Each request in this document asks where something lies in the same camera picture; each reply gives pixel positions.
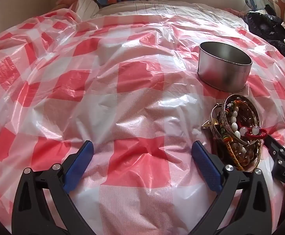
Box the round metal tin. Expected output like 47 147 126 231
197 42 253 92

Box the red cord bracelet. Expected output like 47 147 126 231
239 125 268 140

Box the round metal tin lid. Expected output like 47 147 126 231
216 94 262 173

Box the dark patterned clothing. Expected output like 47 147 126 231
243 10 285 64

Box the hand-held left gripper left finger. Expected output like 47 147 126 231
11 140 96 235

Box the white striped bed sheet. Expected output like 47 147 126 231
74 0 246 21

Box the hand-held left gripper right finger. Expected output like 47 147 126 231
191 141 280 235

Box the red white checkered plastic sheet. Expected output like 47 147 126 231
0 4 285 235

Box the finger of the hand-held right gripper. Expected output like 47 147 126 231
263 134 285 157

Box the pink cloth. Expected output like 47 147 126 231
224 7 246 18

